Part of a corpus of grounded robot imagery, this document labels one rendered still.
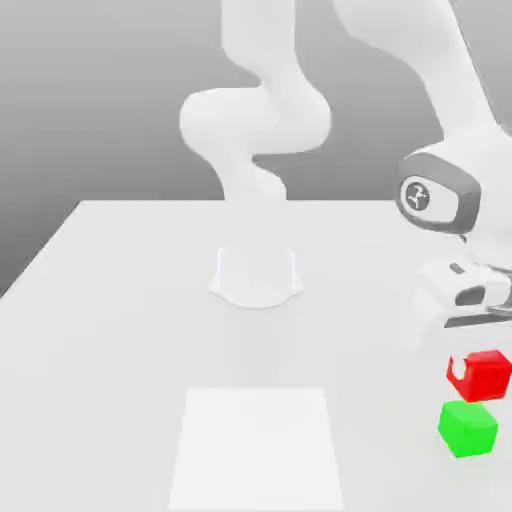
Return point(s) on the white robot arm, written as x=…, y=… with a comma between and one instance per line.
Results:
x=256, y=120

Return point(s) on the small red cube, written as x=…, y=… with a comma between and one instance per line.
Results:
x=486, y=378

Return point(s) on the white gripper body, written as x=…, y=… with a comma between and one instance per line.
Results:
x=472, y=340

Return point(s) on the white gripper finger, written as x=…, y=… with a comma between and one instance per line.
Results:
x=459, y=366

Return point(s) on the small green cube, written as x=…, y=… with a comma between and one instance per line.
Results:
x=468, y=430

